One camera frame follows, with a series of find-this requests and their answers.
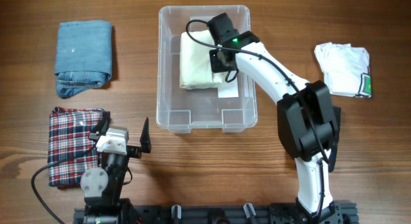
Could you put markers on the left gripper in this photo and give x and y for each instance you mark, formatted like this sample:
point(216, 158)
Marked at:
point(135, 151)

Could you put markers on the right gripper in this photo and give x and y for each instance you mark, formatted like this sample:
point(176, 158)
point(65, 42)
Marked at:
point(215, 66)

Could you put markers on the cream cloth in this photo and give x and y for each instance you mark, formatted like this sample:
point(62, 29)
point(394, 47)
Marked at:
point(195, 66)

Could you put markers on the white t-shirt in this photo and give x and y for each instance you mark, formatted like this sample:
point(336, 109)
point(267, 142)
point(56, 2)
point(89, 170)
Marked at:
point(346, 69)

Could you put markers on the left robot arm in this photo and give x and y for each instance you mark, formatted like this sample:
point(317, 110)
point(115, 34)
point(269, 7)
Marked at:
point(102, 185)

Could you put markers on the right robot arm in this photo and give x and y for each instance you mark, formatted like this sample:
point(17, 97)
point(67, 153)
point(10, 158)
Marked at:
point(306, 118)

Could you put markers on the white label in bin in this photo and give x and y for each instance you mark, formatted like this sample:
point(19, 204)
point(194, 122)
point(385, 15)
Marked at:
point(228, 90)

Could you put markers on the folded red plaid shirt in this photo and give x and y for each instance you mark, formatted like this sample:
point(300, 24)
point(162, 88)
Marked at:
point(68, 142)

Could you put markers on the clear plastic storage bin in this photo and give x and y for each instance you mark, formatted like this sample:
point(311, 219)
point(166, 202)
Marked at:
point(181, 110)

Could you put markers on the folded blue denim jeans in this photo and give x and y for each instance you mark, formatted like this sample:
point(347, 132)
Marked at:
point(84, 56)

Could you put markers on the folded black garment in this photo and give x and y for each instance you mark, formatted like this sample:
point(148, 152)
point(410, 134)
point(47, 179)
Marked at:
point(334, 150)

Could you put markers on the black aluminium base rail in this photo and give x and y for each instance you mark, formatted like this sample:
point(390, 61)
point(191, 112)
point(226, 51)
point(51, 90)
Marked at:
point(275, 213)

